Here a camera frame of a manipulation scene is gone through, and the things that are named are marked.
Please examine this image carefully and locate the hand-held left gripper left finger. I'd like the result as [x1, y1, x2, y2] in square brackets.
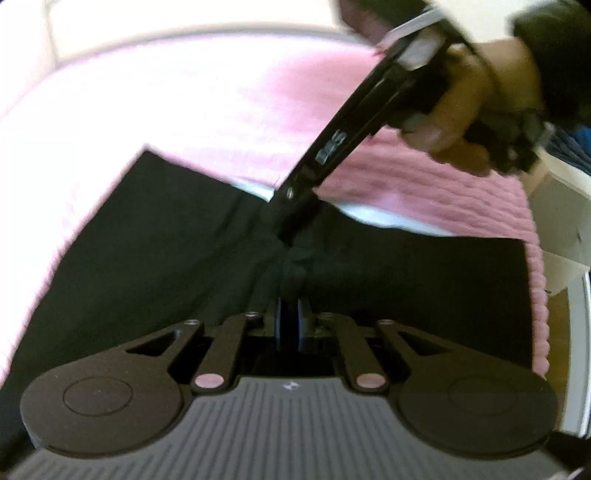
[124, 298, 289, 394]

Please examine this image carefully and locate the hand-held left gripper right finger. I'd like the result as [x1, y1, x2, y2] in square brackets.
[295, 298, 452, 394]

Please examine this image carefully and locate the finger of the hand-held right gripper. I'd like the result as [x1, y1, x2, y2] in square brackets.
[270, 52, 417, 246]

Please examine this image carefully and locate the black garment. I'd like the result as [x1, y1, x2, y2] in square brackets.
[0, 150, 548, 416]

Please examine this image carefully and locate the person's right forearm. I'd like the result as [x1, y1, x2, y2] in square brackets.
[510, 0, 591, 134]

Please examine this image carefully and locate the person's right hand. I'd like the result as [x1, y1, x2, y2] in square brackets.
[401, 38, 544, 176]

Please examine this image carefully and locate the light blue cloth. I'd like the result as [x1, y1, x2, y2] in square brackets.
[231, 178, 462, 238]

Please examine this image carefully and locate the pink blanket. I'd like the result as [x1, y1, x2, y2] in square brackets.
[0, 34, 553, 384]

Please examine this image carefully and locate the navy striped cloth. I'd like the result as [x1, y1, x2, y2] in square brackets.
[551, 124, 591, 178]

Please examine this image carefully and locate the white padded headboard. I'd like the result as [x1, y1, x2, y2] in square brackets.
[0, 0, 345, 81]

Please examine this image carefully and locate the white cabinet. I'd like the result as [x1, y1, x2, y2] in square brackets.
[526, 152, 591, 296]

